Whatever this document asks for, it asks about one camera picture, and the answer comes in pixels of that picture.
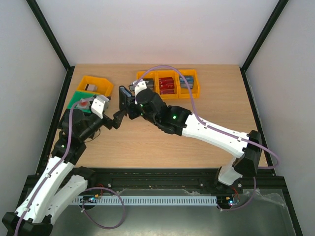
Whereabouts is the black card holder wallet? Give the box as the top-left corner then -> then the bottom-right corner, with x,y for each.
119,86 -> 132,110

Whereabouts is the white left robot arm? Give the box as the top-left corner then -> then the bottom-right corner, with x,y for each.
2,109 -> 126,236

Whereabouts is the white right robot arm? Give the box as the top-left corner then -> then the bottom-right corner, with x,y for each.
120,88 -> 262,193

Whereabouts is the black card stack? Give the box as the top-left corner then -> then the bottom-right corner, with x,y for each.
142,78 -> 155,90

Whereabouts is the yellow bin with black cards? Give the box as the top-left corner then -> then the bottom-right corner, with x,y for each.
142,71 -> 157,92

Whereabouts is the red round card stack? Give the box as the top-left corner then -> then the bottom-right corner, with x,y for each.
75,98 -> 92,110

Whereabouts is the silver card stack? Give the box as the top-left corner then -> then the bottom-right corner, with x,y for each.
85,84 -> 98,92

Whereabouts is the yellow bin with red cards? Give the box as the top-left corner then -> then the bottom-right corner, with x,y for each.
156,70 -> 178,100

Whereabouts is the yellow bin with blue cards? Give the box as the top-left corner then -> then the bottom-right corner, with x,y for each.
176,69 -> 200,99

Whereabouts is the blue card stack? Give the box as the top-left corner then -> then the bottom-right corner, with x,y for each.
179,75 -> 194,89

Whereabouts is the yellow bin left side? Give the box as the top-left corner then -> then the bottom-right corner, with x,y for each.
76,75 -> 114,96

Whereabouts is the green bin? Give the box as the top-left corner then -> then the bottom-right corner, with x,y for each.
66,91 -> 105,116

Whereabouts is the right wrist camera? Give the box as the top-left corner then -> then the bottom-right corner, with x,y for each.
129,79 -> 147,95

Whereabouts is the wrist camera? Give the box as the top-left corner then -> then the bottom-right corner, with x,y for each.
91,95 -> 110,119
129,79 -> 147,95

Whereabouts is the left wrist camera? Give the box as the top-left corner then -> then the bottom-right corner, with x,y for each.
91,95 -> 110,119

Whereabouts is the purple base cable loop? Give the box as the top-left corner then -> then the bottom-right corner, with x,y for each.
80,186 -> 126,229

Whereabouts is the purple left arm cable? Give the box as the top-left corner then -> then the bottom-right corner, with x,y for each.
13,98 -> 96,236

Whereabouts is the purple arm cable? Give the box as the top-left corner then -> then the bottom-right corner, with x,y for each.
13,98 -> 96,236
134,64 -> 280,170

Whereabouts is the white slotted cable duct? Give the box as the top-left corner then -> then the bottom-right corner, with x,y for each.
85,196 -> 217,206

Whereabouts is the black left rear frame post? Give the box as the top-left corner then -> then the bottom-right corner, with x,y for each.
26,0 -> 71,71

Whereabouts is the black frame post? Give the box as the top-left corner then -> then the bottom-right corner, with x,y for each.
241,0 -> 289,73
26,0 -> 71,71

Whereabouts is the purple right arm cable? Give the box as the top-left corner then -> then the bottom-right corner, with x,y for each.
134,64 -> 280,170

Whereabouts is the black right rear frame post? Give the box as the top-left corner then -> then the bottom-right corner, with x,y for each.
241,0 -> 289,73

